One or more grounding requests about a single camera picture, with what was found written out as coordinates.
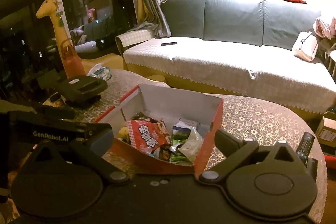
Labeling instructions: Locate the orange water bottle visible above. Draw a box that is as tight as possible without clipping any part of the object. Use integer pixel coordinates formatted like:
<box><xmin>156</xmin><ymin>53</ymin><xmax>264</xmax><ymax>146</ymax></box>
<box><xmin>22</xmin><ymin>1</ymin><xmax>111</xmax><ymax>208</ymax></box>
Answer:
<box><xmin>60</xmin><ymin>39</ymin><xmax>87</xmax><ymax>78</ymax></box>

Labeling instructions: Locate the white armrest cover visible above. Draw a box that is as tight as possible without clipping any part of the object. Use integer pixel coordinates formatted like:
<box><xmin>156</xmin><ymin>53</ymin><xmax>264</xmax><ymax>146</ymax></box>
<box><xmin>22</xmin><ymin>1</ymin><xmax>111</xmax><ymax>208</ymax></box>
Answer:
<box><xmin>115</xmin><ymin>28</ymin><xmax>155</xmax><ymax>56</ymax></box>

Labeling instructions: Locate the green snack packet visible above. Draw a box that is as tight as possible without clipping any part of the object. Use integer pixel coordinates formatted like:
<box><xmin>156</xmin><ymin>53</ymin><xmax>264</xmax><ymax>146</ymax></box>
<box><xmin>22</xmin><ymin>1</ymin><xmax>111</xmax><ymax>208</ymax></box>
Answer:
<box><xmin>169</xmin><ymin>152</ymin><xmax>193</xmax><ymax>164</ymax></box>

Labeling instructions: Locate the wide black remote control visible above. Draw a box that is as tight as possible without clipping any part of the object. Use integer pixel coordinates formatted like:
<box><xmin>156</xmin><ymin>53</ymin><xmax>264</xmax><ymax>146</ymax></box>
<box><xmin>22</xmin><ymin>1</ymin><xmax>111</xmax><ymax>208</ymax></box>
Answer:
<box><xmin>295</xmin><ymin>132</ymin><xmax>315</xmax><ymax>167</ymax></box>

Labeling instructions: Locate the patterned tablecloth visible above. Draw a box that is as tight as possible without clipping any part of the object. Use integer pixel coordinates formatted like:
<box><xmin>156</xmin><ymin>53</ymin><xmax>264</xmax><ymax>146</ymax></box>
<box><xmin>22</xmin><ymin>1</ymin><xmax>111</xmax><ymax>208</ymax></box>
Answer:
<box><xmin>42</xmin><ymin>69</ymin><xmax>328</xmax><ymax>224</ymax></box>

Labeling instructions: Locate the white blue tissue pack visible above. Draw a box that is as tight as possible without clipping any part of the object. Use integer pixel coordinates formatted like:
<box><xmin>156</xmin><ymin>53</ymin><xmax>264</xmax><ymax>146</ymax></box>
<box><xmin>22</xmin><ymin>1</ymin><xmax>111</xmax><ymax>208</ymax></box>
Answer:
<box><xmin>87</xmin><ymin>63</ymin><xmax>112</xmax><ymax>80</ymax></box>

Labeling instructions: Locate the small cardboard box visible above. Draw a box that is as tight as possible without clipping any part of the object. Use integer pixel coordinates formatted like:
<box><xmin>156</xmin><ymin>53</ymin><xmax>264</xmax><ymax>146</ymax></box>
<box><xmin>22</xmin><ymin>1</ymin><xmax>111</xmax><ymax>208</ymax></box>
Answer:
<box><xmin>315</xmin><ymin>111</ymin><xmax>336</xmax><ymax>147</ymax></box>

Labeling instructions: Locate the green sofa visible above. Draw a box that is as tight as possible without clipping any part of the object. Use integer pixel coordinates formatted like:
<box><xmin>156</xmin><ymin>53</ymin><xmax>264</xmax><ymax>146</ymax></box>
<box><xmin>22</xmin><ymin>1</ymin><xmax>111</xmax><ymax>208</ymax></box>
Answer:
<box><xmin>115</xmin><ymin>0</ymin><xmax>336</xmax><ymax>122</ymax></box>

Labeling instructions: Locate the cloth draped chair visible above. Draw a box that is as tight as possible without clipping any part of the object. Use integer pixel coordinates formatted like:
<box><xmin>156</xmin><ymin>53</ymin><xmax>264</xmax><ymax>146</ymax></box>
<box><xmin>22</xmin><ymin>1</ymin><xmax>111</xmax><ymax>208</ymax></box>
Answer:
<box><xmin>319</xmin><ymin>39</ymin><xmax>336</xmax><ymax>72</ymax></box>

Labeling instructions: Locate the slim black remote control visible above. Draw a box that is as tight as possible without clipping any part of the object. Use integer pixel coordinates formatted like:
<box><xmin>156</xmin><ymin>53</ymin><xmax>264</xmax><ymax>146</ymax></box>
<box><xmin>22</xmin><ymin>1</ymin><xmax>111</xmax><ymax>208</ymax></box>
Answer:
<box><xmin>306</xmin><ymin>157</ymin><xmax>319</xmax><ymax>182</ymax></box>

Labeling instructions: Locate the pink jacket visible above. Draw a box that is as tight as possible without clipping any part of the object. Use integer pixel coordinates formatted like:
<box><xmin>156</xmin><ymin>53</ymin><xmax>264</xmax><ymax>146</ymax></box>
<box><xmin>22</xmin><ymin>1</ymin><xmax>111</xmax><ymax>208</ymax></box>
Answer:
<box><xmin>314</xmin><ymin>17</ymin><xmax>336</xmax><ymax>39</ymax></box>

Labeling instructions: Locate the white handbag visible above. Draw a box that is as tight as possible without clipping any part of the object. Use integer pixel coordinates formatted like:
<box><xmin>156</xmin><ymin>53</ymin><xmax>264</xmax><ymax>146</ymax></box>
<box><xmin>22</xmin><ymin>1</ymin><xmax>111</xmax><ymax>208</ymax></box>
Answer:
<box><xmin>292</xmin><ymin>31</ymin><xmax>319</xmax><ymax>62</ymax></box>

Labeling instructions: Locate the white snack packet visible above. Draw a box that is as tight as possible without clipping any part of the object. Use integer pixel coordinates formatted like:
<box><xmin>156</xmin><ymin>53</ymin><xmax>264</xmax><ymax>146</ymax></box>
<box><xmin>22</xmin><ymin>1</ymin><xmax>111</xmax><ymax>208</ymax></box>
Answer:
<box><xmin>181</xmin><ymin>132</ymin><xmax>205</xmax><ymax>163</ymax></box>

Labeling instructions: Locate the red cardboard box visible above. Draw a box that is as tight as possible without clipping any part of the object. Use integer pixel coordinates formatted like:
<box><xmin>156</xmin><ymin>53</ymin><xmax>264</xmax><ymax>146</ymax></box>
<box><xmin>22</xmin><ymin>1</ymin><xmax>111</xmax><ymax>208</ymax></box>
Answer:
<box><xmin>94</xmin><ymin>84</ymin><xmax>224</xmax><ymax>179</ymax></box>

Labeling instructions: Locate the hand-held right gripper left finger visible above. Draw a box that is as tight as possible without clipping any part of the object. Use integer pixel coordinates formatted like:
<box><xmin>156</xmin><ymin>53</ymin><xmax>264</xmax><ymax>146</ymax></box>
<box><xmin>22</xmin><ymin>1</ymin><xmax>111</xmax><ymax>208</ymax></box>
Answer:
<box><xmin>25</xmin><ymin>130</ymin><xmax>131</xmax><ymax>185</ymax></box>

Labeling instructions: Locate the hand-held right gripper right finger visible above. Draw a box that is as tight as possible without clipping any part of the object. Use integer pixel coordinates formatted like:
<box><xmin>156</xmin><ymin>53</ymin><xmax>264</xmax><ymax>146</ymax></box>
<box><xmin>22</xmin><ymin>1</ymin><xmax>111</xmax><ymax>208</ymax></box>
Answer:
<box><xmin>198</xmin><ymin>130</ymin><xmax>301</xmax><ymax>185</ymax></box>

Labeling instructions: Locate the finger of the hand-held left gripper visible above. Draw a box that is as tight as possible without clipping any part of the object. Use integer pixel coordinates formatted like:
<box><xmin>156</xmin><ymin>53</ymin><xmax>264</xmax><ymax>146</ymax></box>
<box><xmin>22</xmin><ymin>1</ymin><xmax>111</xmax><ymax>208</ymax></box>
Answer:
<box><xmin>70</xmin><ymin>122</ymin><xmax>113</xmax><ymax>139</ymax></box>
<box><xmin>34</xmin><ymin>105</ymin><xmax>76</xmax><ymax>120</ymax></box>

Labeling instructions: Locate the black tabletop appliance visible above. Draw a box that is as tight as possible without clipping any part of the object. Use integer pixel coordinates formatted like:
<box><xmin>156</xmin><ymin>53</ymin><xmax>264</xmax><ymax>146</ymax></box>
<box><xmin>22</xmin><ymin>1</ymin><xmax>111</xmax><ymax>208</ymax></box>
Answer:
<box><xmin>55</xmin><ymin>75</ymin><xmax>108</xmax><ymax>108</ymax></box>

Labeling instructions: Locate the yellow giraffe plush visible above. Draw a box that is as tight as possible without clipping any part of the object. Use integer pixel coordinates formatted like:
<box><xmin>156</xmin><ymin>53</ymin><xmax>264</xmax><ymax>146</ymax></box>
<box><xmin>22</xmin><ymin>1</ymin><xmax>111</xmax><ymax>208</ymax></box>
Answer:
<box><xmin>36</xmin><ymin>0</ymin><xmax>87</xmax><ymax>77</ymax></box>

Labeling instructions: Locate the black snack packet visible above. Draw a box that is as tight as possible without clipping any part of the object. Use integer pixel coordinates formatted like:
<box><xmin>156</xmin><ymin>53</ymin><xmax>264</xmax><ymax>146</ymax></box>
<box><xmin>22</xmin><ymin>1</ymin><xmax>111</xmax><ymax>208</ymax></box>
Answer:
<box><xmin>133</xmin><ymin>112</ymin><xmax>158</xmax><ymax>123</ymax></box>

